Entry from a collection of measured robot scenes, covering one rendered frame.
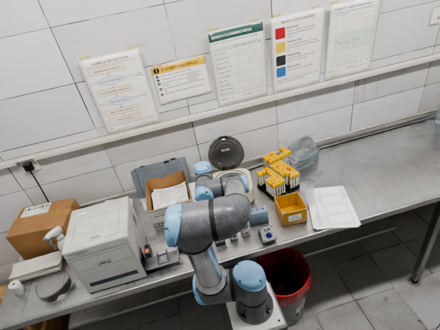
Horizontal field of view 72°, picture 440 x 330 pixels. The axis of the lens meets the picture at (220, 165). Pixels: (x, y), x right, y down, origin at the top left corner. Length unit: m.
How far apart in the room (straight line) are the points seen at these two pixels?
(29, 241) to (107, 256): 0.59
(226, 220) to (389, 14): 1.62
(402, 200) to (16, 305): 1.99
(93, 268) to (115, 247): 0.16
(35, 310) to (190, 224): 1.11
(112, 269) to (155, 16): 1.18
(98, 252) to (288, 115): 1.31
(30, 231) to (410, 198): 1.99
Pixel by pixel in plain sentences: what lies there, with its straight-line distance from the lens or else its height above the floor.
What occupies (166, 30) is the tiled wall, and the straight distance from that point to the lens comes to 1.63.
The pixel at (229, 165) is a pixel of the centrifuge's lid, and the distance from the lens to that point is 1.90.
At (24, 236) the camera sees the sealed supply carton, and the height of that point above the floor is 1.04.
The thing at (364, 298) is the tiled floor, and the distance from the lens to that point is 2.48.
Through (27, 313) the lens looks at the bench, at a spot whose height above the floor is 0.87.
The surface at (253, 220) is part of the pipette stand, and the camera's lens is 1.61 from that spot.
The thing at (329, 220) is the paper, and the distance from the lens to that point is 1.66.
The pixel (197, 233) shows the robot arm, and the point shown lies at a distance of 0.82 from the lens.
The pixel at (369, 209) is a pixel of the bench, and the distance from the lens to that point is 1.78.
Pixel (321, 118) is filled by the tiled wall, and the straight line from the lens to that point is 2.10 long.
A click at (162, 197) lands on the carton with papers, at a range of 1.86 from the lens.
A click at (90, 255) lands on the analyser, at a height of 1.12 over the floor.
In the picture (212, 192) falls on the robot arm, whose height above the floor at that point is 1.32.
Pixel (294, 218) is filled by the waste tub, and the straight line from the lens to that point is 1.61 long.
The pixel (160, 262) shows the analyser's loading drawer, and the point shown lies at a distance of 1.55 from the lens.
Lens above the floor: 2.10
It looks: 35 degrees down
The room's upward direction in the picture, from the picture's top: 11 degrees counter-clockwise
